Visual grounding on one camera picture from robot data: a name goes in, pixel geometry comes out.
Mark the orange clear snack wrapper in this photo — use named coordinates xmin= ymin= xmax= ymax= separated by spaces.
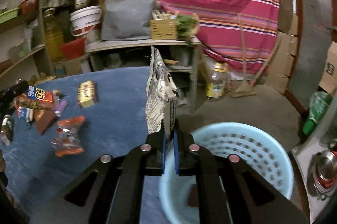
xmin=52 ymin=116 xmax=85 ymax=157

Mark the silver black snack bag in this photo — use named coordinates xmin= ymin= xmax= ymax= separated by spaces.
xmin=146 ymin=47 xmax=179 ymax=139

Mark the red blue snack bag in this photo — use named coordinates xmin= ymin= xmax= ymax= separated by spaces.
xmin=14 ymin=86 xmax=54 ymax=111

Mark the green white can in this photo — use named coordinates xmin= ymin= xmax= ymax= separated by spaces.
xmin=1 ymin=115 xmax=13 ymax=146

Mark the purple plastic package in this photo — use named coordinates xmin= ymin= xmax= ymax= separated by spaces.
xmin=54 ymin=99 xmax=67 ymax=118

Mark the large yellow oil jug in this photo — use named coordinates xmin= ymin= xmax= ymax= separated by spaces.
xmin=43 ymin=8 xmax=64 ymax=63

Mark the yellow red spice box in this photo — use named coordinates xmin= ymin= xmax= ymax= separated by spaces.
xmin=77 ymin=80 xmax=97 ymax=108

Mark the blue knitted table cloth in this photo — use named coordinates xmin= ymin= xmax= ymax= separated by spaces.
xmin=1 ymin=67 xmax=149 ymax=219

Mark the red plastic basin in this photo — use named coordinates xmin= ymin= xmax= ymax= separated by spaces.
xmin=59 ymin=37 xmax=86 ymax=61

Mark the yellow oil bottle floor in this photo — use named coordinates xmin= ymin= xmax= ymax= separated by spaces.
xmin=206 ymin=62 xmax=229 ymax=100

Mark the white plastic bucket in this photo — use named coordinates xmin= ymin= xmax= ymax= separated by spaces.
xmin=70 ymin=5 xmax=102 ymax=37

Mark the wooden side table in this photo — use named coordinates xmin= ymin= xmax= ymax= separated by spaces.
xmin=85 ymin=37 xmax=202 ymax=113

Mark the green vegetable bunch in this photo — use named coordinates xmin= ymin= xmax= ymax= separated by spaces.
xmin=175 ymin=13 xmax=199 ymax=39

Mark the yellow chopstick holder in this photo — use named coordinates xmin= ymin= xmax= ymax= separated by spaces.
xmin=150 ymin=9 xmax=179 ymax=41

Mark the wooden wall shelf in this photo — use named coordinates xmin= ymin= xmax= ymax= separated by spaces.
xmin=0 ymin=0 xmax=93 ymax=88

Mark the broom with wooden handle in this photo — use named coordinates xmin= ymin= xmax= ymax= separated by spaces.
xmin=231 ymin=13 xmax=280 ymax=98

